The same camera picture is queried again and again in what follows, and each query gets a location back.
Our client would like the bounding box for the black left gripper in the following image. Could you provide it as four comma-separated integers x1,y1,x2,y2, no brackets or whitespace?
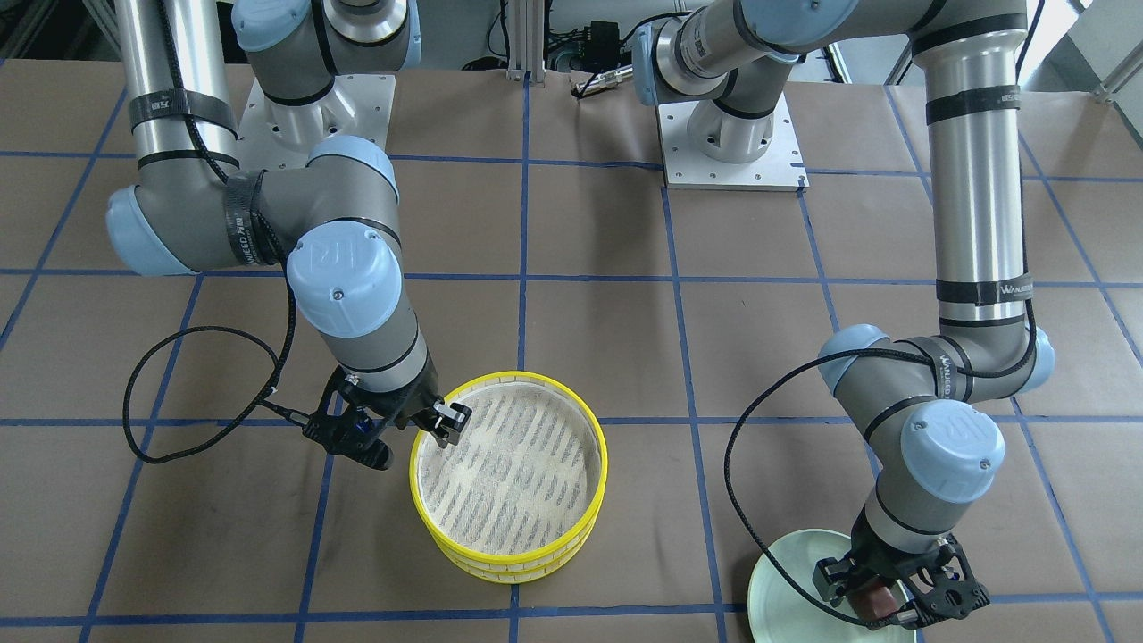
813,528,989,625

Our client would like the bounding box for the aluminium frame post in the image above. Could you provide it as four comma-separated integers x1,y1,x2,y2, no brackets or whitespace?
505,0,547,85

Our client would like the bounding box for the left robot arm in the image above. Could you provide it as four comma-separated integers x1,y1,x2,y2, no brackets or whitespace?
631,1,1055,630

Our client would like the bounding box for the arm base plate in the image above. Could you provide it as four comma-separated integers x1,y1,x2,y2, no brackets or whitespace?
237,74,395,171
656,95,809,191

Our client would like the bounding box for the yellow steamer layer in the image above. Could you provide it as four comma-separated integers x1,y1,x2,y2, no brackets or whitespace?
425,517,597,585
409,371,609,561

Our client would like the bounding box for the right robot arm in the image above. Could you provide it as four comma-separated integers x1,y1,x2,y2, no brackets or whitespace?
105,1,471,457

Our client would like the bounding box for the pale green plate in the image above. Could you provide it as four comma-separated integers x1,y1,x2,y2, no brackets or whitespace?
748,529,917,642

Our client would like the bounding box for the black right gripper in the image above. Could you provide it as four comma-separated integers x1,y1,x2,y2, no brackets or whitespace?
335,357,472,447

